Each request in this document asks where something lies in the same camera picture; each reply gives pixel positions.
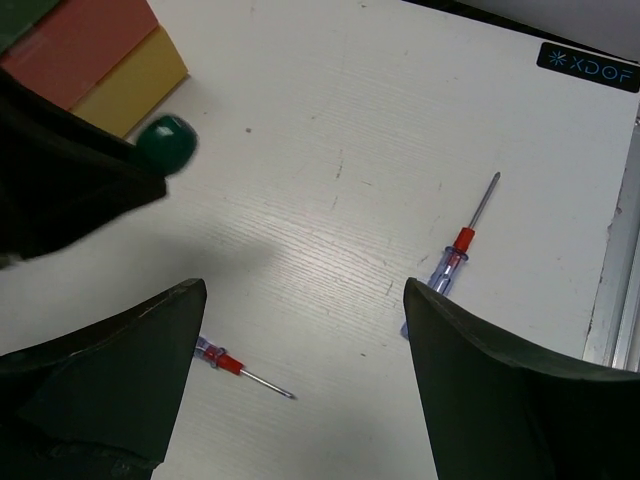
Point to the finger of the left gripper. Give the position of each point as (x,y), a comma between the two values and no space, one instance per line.
(61,177)

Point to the blue red screwdriver centre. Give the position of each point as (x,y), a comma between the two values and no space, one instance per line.
(218,358)

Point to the yellow bottom drawer box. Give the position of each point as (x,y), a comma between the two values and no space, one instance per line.
(135,86)

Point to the stubby green screwdriver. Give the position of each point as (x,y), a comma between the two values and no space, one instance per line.
(165,146)

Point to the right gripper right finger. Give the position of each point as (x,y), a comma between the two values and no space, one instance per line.
(498,406)

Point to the right black logo sticker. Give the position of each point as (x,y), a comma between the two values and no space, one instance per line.
(589,67)

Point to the aluminium right side rail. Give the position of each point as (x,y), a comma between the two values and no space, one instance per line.
(613,335)

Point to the blue red screwdriver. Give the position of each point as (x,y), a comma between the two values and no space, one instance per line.
(218,358)
(455,255)

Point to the blue red screwdriver right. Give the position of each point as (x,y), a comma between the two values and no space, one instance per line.
(455,255)

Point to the green top drawer box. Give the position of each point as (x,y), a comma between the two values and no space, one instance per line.
(18,17)

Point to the orange middle drawer box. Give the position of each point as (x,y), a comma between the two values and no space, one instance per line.
(76,45)

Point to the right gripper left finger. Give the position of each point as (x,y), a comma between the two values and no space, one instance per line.
(101,402)

